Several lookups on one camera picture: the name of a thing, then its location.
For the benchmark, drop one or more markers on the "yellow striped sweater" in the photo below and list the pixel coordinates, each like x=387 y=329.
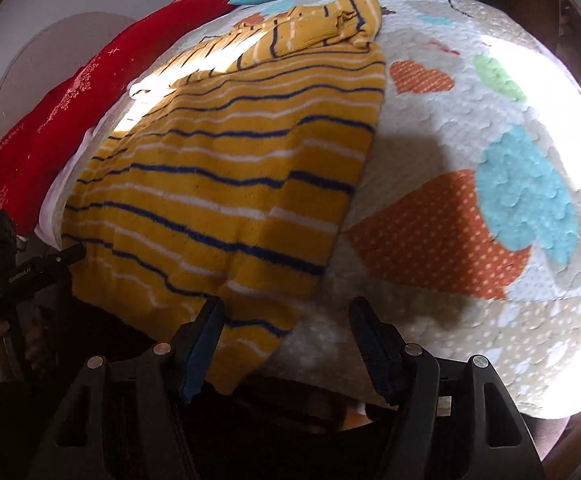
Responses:
x=230 y=170

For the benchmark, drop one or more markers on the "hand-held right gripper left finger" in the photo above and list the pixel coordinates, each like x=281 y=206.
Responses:
x=201 y=345

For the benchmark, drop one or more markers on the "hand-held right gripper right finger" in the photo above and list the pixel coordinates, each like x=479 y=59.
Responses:
x=373 y=345

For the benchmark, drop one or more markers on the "heart print blanket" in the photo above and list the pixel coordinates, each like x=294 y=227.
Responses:
x=470 y=170

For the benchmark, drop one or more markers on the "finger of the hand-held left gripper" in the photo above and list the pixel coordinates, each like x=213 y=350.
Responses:
x=59 y=257

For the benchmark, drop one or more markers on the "red pillow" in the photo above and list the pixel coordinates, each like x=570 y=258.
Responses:
x=60 y=110

